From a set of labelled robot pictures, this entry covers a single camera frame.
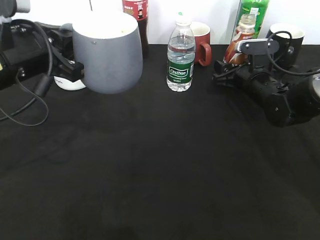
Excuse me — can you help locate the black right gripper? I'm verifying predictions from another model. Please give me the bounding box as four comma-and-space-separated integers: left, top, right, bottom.
212, 60, 289, 105

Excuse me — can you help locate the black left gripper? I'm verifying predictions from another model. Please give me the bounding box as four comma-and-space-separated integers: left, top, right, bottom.
36, 22, 84, 82

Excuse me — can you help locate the orange iced tea bottle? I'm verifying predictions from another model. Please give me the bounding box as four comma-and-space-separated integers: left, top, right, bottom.
224, 13, 257, 66

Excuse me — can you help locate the grey ceramic mug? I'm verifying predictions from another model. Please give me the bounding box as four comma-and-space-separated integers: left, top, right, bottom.
72, 11, 143, 94

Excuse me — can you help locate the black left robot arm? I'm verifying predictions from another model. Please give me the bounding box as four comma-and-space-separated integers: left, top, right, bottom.
0, 0, 83, 90

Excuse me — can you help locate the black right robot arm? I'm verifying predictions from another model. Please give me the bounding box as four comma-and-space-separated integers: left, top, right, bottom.
72, 45, 320, 128

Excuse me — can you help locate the white mug with script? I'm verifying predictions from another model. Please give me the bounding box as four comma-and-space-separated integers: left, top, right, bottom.
54, 76, 86, 91

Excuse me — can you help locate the red ceramic mug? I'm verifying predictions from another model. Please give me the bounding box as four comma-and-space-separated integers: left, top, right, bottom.
190, 21, 212, 67

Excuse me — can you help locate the green sprite bottle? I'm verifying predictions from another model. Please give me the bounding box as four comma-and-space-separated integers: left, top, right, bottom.
233, 0, 270, 39

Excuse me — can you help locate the black mug white inside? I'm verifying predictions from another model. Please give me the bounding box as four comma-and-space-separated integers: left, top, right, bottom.
266, 23, 305, 70

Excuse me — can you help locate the clear water bottle green label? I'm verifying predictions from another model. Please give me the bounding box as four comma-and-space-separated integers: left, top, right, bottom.
166, 11, 196, 92

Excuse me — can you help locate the cola bottle red label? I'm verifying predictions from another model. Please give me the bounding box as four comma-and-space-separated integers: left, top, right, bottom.
122, 0, 149, 59

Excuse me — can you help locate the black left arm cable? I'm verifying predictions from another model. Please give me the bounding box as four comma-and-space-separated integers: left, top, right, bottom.
0, 19, 54, 127

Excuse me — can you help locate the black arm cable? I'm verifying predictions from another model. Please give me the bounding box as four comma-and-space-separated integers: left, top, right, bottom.
0, 19, 54, 127
265, 30, 320, 77

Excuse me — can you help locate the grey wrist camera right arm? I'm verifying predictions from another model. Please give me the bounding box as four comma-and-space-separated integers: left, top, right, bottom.
235, 38, 280, 72

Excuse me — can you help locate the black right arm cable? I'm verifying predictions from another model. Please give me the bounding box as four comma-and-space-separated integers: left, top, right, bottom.
265, 30, 320, 77

